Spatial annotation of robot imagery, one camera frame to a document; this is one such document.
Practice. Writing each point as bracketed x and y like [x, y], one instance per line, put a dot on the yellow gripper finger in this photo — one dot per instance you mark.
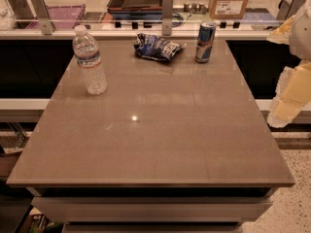
[293, 92]
[284, 33]

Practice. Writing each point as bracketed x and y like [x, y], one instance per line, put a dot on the blue silver redbull can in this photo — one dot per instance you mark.
[205, 41]

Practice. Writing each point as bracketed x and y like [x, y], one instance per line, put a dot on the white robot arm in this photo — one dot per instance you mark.
[301, 44]

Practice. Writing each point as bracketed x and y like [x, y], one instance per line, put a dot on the clear plastic water bottle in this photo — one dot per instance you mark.
[88, 57]

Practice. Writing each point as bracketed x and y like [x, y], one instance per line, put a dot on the cardboard box with label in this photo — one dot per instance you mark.
[227, 9]

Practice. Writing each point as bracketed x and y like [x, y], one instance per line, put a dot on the crumpled blue chip bag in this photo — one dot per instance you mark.
[155, 48]

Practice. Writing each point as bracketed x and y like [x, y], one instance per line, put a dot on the dark metal tray stack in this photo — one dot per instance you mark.
[135, 9]

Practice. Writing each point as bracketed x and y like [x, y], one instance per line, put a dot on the purple plastic tray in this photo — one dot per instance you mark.
[61, 17]

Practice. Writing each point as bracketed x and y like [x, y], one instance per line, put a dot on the white drawer under table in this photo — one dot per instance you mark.
[152, 209]

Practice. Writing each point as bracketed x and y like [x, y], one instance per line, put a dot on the middle metal glass bracket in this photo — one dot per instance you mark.
[167, 10]

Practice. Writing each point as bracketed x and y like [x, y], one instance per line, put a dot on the left metal glass bracket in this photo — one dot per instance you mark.
[42, 14]

